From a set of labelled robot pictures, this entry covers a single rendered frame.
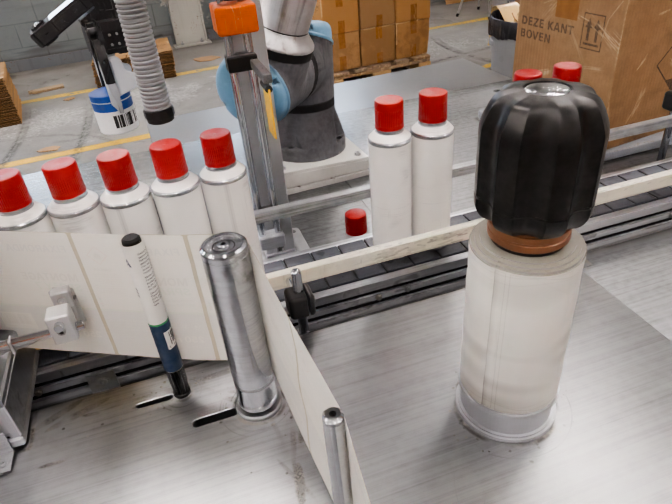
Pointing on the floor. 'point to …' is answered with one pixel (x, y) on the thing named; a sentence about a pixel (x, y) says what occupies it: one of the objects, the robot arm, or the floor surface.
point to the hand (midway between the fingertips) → (112, 102)
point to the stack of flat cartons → (9, 100)
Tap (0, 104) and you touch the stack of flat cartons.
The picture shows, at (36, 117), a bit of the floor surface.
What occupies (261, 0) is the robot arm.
